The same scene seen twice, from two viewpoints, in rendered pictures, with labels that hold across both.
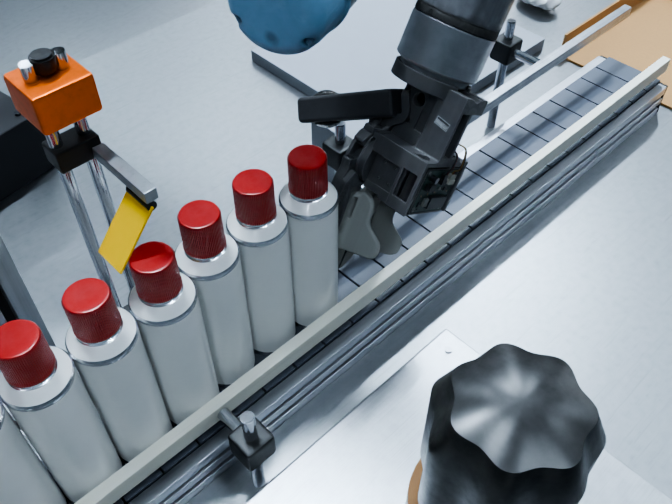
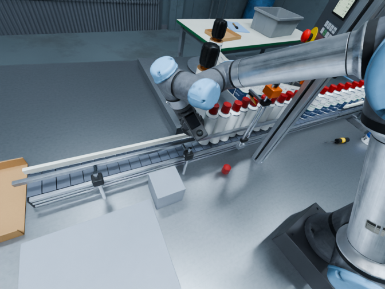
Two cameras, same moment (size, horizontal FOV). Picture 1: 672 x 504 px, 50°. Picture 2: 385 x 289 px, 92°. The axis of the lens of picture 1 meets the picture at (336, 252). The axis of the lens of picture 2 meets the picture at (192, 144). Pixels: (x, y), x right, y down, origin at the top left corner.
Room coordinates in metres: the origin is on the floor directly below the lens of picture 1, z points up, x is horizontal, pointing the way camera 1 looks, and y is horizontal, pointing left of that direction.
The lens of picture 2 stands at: (1.03, 0.05, 1.48)
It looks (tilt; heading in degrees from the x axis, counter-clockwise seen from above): 48 degrees down; 186
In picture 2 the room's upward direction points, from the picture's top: 16 degrees clockwise
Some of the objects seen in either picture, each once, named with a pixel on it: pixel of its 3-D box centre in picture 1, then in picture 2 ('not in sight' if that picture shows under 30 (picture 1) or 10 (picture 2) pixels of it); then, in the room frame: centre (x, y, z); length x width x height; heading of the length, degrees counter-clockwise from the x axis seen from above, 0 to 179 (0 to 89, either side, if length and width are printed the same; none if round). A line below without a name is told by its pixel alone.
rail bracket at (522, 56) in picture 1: (514, 82); (98, 180); (0.81, -0.24, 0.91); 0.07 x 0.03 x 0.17; 44
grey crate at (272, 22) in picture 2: not in sight; (275, 22); (-1.98, 0.32, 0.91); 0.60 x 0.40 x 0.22; 146
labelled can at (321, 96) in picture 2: not in sight; (313, 102); (-0.02, 0.52, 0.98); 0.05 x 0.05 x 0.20
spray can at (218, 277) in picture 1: (215, 298); (230, 121); (0.38, 0.10, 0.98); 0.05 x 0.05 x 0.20
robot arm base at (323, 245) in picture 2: not in sight; (339, 234); (0.70, 0.52, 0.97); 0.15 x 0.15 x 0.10
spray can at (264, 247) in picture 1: (262, 266); (219, 124); (0.42, 0.07, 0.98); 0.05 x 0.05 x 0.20
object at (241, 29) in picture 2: not in sight; (235, 26); (-1.67, -0.14, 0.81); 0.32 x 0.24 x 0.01; 38
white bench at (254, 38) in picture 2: not in sight; (242, 60); (-1.82, 0.10, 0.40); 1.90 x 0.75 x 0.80; 143
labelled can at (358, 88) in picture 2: not in sight; (349, 95); (-0.28, 0.79, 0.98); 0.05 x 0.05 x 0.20
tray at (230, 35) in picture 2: not in sight; (223, 34); (-1.22, -0.20, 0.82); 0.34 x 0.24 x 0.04; 148
